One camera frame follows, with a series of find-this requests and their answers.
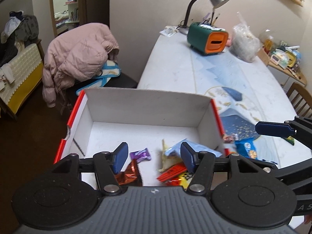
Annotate wooden side shelf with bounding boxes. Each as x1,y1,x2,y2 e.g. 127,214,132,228
258,48,307,89

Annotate red snack packet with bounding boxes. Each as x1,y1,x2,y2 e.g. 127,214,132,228
157,162,187,182

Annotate pink puffer jacket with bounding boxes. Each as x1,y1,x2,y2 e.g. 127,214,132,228
42,23,120,108

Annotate clothes pile on chair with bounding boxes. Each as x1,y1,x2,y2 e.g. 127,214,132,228
1,11,39,52

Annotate blue white bag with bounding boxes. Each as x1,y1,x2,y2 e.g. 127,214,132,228
76,60,121,96

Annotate purple candy wrapper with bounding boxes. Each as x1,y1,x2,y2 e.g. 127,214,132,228
130,148,152,163

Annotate pink notebook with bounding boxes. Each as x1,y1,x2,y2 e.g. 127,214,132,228
226,39,232,47

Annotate red white cardboard box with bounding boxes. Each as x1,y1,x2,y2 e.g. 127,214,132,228
56,88,225,186

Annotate green orange desk organizer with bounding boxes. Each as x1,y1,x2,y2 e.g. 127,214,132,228
187,22,229,55

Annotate white small clock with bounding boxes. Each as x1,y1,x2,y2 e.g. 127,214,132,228
270,54,280,65

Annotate wooden chair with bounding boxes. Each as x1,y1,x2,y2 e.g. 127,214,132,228
287,82,312,118

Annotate papers on table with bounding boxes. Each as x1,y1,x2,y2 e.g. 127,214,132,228
159,25,179,37

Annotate cream yellow cushioned sofa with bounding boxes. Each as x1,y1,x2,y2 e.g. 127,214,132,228
1,39,44,119

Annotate blue cookie snack packet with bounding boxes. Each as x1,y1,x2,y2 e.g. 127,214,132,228
235,137,258,160

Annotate cream yellow snack packet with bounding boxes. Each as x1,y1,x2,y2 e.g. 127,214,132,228
158,139,182,173

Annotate red white small candy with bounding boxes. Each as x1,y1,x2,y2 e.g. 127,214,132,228
223,133,239,144

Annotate green snack packet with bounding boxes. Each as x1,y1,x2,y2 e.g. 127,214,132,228
284,136,295,145

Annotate light blue snack packet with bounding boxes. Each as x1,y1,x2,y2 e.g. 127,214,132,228
164,138,222,157

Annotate clear plastic bag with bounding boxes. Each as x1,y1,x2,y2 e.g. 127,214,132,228
230,12,261,63

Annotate yellow candy packet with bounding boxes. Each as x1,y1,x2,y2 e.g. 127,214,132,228
166,172,194,190

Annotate orange foil snack packet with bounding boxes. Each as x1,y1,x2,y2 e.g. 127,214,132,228
115,160,143,186

